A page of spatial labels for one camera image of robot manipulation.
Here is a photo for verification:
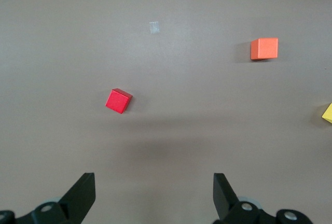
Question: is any red wooden cube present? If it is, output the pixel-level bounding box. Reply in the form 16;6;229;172
105;88;133;115

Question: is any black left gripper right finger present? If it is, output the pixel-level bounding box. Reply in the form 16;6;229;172
213;173;313;224

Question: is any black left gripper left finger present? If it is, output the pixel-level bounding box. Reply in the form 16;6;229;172
0;172;96;224

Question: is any orange wooden cube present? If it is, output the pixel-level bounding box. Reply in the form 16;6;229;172
250;37;279;61

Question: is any yellow wooden cube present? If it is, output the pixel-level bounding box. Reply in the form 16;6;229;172
321;102;332;124

